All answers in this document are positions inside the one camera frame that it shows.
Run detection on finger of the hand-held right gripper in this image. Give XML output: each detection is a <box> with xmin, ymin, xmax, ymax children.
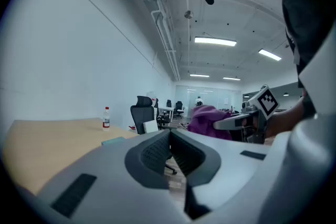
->
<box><xmin>213</xmin><ymin>110</ymin><xmax>259</xmax><ymax>131</ymax></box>

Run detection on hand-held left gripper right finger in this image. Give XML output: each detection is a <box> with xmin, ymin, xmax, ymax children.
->
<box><xmin>171</xmin><ymin>130</ymin><xmax>271</xmax><ymax>224</ymax></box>

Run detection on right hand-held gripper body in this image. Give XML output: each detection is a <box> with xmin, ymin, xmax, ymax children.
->
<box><xmin>240</xmin><ymin>84</ymin><xmax>280</xmax><ymax>144</ymax></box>

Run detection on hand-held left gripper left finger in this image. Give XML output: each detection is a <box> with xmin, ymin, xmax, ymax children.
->
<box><xmin>35</xmin><ymin>129</ymin><xmax>190</xmax><ymax>224</ymax></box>

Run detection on purple cloth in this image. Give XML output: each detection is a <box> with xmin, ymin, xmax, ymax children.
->
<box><xmin>187</xmin><ymin>104</ymin><xmax>233</xmax><ymax>141</ymax></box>

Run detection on teal book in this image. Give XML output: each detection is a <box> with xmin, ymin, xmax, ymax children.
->
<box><xmin>101</xmin><ymin>136</ymin><xmax>127</xmax><ymax>146</ymax></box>

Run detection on person's right forearm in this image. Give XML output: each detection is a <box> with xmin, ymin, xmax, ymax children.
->
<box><xmin>264</xmin><ymin>96</ymin><xmax>310</xmax><ymax>138</ymax></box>

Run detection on clear red-capped water bottle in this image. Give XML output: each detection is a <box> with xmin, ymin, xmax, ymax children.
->
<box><xmin>102</xmin><ymin>106</ymin><xmax>111</xmax><ymax>132</ymax></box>

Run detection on white cardboard box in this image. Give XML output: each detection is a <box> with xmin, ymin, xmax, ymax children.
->
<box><xmin>143</xmin><ymin>120</ymin><xmax>159</xmax><ymax>135</ymax></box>

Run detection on black mesh office chair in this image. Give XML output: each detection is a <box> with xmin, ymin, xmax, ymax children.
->
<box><xmin>130</xmin><ymin>95</ymin><xmax>178</xmax><ymax>175</ymax></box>

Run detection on white ceiling pipes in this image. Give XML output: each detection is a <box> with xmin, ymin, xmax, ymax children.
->
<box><xmin>151</xmin><ymin>0</ymin><xmax>182</xmax><ymax>82</ymax></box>

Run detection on person's black shirt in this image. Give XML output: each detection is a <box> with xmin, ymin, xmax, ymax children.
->
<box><xmin>272</xmin><ymin>0</ymin><xmax>336</xmax><ymax>90</ymax></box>

